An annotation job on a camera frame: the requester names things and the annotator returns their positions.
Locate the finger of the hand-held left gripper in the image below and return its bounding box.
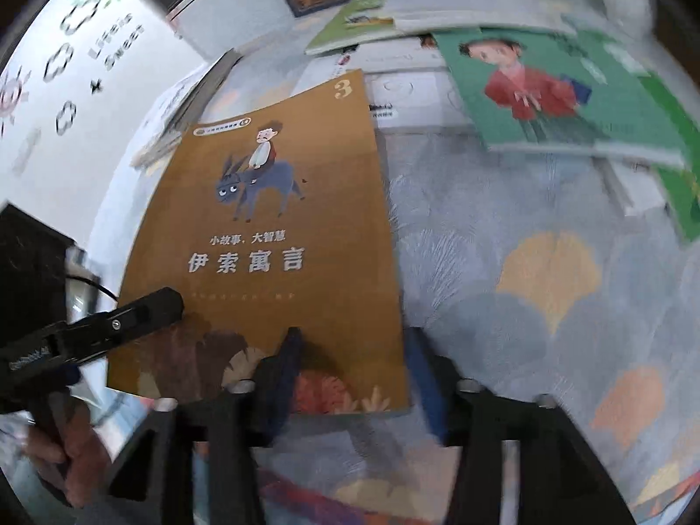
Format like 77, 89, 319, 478
53, 287, 185, 364

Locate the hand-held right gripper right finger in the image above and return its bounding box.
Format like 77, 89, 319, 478
405, 327, 638, 525

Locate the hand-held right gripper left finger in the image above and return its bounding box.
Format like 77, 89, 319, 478
106, 327, 307, 525

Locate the brown donkey cover book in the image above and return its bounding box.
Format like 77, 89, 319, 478
105, 68, 412, 417

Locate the stack of thin books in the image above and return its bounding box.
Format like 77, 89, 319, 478
130, 48, 244, 169

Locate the dark green cover book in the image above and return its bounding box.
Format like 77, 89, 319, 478
569, 30, 700, 244

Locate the light green clock cover book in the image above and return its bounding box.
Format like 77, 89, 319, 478
304, 0, 403, 56

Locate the person's left hand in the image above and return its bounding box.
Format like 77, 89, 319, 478
24, 394, 113, 508

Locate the white flower outline book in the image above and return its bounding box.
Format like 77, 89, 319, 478
362, 63, 474, 131

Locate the small white book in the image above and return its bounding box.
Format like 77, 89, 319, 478
596, 156, 676, 218

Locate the white bookcase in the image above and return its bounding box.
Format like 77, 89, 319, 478
123, 0, 299, 61

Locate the teal girl cover book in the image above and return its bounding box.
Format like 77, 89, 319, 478
431, 26, 691, 169

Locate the black cable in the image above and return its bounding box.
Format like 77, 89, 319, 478
66, 270, 118, 301

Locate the white wall switch panel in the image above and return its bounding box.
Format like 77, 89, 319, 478
10, 127, 43, 177

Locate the black cloud wall sticker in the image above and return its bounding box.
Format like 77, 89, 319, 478
61, 0, 99, 35
42, 45, 76, 84
55, 103, 78, 136

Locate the red sun wall sticker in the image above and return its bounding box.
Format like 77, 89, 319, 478
0, 67, 29, 124

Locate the black lettering wall sticker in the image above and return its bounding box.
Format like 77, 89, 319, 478
87, 12, 147, 73

